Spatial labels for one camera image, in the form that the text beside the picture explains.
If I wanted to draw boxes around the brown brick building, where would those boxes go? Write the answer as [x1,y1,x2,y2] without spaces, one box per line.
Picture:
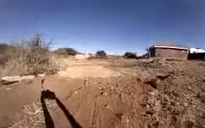
[147,44,190,61]

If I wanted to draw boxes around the dry stony rough ground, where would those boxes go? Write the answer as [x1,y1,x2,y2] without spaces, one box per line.
[99,55,205,128]

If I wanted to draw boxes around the red-brown dirt track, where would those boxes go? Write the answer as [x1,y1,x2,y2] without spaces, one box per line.
[0,63,151,128]

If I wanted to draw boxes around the dry leafless bush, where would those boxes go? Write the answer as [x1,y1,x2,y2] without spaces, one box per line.
[0,32,63,77]

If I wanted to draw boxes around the pale flat stones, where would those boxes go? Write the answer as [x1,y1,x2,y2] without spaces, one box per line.
[0,73,46,84]

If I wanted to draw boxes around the white-roofed building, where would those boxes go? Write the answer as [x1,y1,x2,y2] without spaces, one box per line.
[188,47,205,63]

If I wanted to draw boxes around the dark green tree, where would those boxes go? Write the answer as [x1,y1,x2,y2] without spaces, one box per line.
[95,50,108,59]
[123,51,138,60]
[53,47,78,56]

